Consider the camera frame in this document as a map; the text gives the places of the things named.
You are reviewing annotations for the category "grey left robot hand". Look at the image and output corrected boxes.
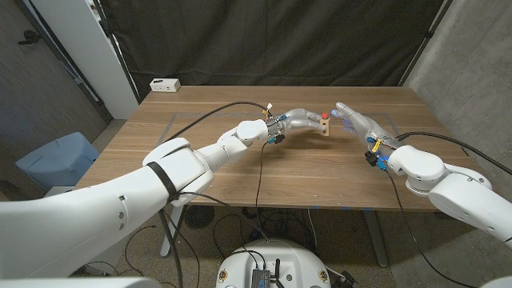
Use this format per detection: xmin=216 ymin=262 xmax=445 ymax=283
xmin=266 ymin=107 xmax=326 ymax=138

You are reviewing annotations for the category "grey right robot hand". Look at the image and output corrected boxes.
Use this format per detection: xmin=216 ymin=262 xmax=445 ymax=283
xmin=330 ymin=102 xmax=403 ymax=161

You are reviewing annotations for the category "black backdrop curtain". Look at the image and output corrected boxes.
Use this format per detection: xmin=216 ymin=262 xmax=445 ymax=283
xmin=98 ymin=0 xmax=455 ymax=99

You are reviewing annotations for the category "grey table leg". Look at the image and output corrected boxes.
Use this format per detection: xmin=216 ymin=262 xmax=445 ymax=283
xmin=362 ymin=210 xmax=390 ymax=268

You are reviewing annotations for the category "round black floor fan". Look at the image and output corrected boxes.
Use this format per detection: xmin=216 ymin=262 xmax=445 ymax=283
xmin=184 ymin=205 xmax=215 ymax=230

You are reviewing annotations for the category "white power strip box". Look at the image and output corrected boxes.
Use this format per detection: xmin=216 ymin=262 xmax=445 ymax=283
xmin=149 ymin=78 xmax=182 ymax=94

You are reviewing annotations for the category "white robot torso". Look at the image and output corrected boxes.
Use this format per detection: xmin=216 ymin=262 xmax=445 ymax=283
xmin=215 ymin=238 xmax=332 ymax=288

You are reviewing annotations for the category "grey device on torso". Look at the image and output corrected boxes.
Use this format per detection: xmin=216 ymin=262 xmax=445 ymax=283
xmin=250 ymin=268 xmax=272 ymax=288

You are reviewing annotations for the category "white table leg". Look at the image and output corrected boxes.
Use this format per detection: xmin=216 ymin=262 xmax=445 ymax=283
xmin=159 ymin=204 xmax=186 ymax=258

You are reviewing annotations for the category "white cabinet panel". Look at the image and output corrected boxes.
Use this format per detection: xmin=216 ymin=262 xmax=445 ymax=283
xmin=30 ymin=0 xmax=140 ymax=120

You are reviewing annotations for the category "blue plastic bin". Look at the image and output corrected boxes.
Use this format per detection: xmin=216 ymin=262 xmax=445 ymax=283
xmin=14 ymin=131 xmax=100 ymax=192

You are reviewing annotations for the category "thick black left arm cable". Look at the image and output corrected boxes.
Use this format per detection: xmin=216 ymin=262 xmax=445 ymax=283
xmin=159 ymin=101 xmax=270 ymax=288

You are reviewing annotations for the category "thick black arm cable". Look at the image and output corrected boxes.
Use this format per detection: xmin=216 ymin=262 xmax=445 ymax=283
xmin=159 ymin=101 xmax=270 ymax=288
xmin=395 ymin=131 xmax=512 ymax=176

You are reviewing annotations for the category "thin black left wrist wire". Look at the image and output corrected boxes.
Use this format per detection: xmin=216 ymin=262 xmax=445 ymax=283
xmin=178 ymin=142 xmax=273 ymax=243

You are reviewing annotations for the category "thin black wrist wire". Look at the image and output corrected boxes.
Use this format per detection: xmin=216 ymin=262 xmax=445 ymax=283
xmin=384 ymin=170 xmax=477 ymax=288
xmin=178 ymin=142 xmax=273 ymax=243

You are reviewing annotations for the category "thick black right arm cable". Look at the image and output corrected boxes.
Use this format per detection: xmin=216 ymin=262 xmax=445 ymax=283
xmin=395 ymin=131 xmax=512 ymax=176

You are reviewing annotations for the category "thin black right wrist wire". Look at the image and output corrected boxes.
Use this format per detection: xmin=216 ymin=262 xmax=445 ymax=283
xmin=384 ymin=170 xmax=477 ymax=288

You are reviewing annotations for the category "black floor cable tangle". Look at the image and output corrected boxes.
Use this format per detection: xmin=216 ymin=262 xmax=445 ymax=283
xmin=211 ymin=206 xmax=321 ymax=257

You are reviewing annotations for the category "black door handle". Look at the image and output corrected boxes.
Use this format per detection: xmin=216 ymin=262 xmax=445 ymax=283
xmin=17 ymin=30 xmax=42 ymax=45

